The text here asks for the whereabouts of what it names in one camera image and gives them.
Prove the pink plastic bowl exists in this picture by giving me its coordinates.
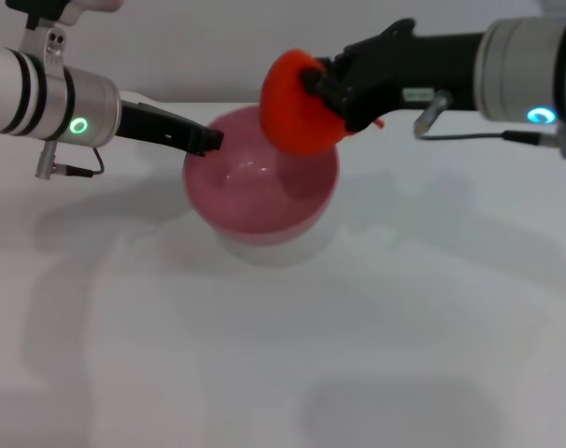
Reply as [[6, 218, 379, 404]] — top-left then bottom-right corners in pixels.
[[182, 104, 342, 247]]

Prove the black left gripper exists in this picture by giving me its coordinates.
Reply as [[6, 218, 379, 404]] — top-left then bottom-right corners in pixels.
[[115, 102, 226, 159]]

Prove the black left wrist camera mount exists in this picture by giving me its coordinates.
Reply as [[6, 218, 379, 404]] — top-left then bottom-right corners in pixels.
[[5, 0, 125, 32]]

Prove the orange toy fruit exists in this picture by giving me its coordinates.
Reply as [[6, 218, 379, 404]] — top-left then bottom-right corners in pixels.
[[258, 49, 387, 156]]

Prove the thin right arm cable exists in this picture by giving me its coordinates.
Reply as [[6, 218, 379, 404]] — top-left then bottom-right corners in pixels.
[[413, 91, 566, 148]]

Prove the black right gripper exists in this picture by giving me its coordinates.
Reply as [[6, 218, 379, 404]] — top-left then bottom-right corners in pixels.
[[301, 18, 485, 134]]

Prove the thin left arm cable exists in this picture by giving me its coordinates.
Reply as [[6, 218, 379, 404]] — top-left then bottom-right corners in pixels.
[[35, 140, 106, 179]]

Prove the thin arm cable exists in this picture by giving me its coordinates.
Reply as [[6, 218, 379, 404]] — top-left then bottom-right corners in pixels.
[[35, 140, 106, 179], [413, 91, 566, 148]]

